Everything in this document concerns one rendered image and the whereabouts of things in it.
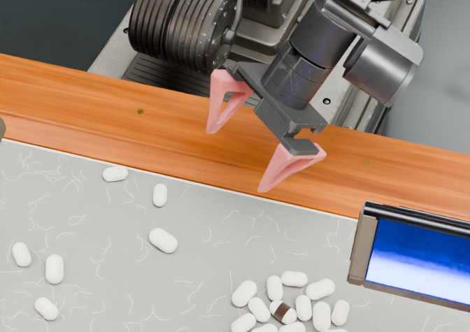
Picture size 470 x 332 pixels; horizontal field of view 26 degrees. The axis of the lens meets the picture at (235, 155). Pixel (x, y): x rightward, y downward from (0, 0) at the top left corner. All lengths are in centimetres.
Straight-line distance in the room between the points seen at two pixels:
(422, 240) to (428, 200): 42
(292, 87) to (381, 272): 26
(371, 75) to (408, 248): 24
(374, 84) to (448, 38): 144
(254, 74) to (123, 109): 31
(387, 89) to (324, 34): 8
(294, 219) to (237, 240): 8
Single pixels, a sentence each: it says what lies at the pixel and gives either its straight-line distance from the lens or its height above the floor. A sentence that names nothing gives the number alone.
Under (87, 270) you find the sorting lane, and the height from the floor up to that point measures 74.
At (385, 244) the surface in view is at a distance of 87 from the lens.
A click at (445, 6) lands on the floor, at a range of 255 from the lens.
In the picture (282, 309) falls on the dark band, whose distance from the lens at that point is 120.
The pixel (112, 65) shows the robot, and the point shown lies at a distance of 178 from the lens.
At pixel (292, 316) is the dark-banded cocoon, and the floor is 76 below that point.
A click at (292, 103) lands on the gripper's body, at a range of 106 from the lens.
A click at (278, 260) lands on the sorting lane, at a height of 74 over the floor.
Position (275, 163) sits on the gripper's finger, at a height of 96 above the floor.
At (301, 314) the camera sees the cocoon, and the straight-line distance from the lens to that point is 120.
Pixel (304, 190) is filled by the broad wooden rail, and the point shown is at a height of 76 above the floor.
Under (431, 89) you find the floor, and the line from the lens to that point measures 238.
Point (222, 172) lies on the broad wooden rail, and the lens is 130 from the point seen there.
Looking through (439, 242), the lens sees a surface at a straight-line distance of 87.
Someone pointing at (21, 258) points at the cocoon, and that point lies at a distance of 126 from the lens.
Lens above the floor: 184
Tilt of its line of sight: 56 degrees down
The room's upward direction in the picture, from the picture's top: straight up
